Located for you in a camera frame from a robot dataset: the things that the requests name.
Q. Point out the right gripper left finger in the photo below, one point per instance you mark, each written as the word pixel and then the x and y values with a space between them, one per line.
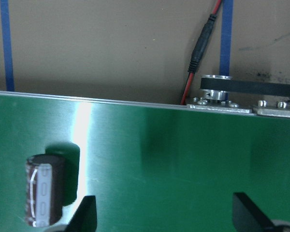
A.
pixel 85 217

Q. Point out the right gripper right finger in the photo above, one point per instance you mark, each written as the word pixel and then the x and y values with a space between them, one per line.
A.
pixel 247 217

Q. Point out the brown electrolytic capacitor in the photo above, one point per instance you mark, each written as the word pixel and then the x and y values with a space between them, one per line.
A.
pixel 44 190

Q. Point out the green conveyor belt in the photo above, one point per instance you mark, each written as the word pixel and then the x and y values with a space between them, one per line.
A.
pixel 151 167

